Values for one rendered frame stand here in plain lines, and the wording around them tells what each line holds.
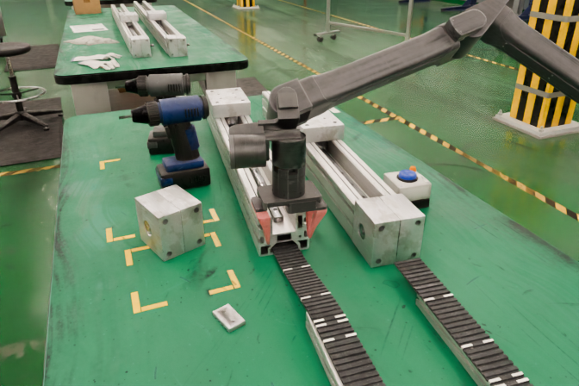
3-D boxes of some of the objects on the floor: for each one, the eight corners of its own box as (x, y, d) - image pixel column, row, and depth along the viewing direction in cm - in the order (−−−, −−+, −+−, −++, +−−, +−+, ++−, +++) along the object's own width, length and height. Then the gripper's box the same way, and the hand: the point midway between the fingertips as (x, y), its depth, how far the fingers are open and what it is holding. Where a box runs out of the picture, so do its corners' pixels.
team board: (312, 42, 698) (315, -114, 614) (336, 38, 728) (342, -111, 644) (396, 59, 596) (414, -124, 512) (420, 53, 626) (440, -121, 542)
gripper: (257, 175, 77) (259, 255, 83) (329, 166, 80) (326, 245, 86) (249, 158, 83) (252, 234, 89) (316, 151, 86) (314, 225, 92)
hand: (288, 235), depth 88 cm, fingers open, 8 cm apart
